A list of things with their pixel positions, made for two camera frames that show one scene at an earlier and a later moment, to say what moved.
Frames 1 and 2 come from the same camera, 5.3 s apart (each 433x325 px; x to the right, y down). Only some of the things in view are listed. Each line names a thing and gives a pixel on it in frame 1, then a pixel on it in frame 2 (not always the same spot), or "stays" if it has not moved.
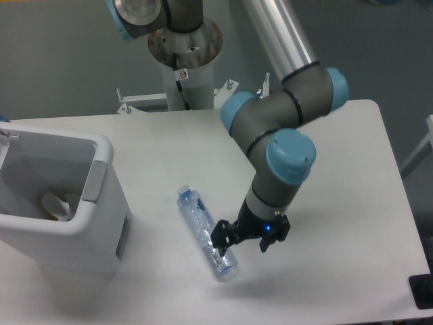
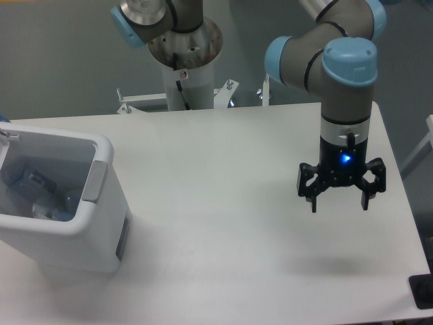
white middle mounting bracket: (220, 93) stays
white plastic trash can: (62, 202) stays
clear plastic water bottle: (202, 221) to (37, 192)
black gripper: (225, 234) to (342, 165)
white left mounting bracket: (149, 103) stays
